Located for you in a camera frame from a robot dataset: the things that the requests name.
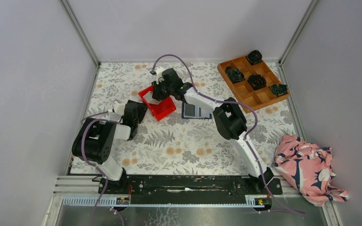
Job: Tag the rolled dark tie centre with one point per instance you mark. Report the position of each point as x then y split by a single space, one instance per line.
257 81

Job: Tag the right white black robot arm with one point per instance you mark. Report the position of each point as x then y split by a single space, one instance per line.
230 122

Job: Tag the wooden compartment tray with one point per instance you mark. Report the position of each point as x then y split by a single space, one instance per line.
243 92

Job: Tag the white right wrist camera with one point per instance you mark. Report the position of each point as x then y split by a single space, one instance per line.
157 72

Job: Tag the rolled dark tie top left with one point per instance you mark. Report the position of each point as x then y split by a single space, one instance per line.
254 57

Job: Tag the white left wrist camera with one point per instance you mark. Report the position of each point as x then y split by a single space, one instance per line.
117 108

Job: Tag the stack of silver cards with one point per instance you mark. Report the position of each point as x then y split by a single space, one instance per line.
151 100

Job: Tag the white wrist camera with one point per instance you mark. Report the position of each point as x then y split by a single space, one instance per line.
157 72
117 108

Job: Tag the rolled dark tie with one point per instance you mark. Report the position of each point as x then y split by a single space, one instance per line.
257 81
254 57

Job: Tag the rolled green tie bottom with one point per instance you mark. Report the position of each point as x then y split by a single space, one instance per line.
234 74

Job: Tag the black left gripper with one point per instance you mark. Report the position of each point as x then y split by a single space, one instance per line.
140 110

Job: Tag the navy blue card holder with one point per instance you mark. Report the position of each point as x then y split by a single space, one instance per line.
194 112

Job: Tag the pink floral cloth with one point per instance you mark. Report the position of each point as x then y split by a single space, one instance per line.
307 167

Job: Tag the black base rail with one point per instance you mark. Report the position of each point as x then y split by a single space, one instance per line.
160 189

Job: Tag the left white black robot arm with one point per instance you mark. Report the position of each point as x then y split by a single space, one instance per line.
94 142

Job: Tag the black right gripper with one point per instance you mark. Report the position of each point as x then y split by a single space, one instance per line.
156 94

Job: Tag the red plastic bin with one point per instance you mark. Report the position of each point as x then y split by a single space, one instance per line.
160 111

